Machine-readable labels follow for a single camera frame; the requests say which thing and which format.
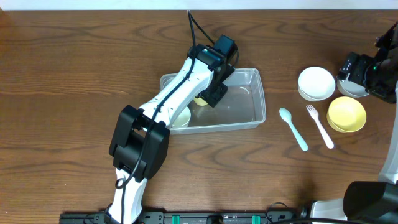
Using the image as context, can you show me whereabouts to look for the grey bowl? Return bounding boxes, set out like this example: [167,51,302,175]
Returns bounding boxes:
[336,80,369,98]

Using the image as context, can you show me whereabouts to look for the yellow cup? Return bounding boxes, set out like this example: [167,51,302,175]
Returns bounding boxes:
[193,98,208,106]

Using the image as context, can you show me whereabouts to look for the clear plastic container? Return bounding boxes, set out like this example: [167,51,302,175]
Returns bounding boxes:
[170,68,266,134]

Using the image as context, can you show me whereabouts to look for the white bowl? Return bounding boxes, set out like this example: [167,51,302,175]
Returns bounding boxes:
[298,67,336,101]

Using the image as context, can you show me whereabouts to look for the white cup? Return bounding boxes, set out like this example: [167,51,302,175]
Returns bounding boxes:
[172,107,191,129]

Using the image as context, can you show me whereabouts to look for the yellow bowl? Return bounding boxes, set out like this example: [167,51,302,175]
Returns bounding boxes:
[326,96,367,133]

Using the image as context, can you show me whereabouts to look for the mint green spoon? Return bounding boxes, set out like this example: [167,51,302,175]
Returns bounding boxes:
[279,108,309,151]

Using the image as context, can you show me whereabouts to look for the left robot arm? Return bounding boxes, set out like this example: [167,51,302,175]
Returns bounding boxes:
[107,44,238,223]

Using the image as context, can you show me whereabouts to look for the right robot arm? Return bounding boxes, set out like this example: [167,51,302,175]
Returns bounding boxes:
[296,24,397,223]

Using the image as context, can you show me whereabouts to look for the pink fork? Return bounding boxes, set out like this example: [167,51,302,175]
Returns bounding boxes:
[306,105,335,149]

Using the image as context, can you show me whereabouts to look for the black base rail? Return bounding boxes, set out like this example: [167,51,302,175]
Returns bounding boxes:
[59,208,300,224]

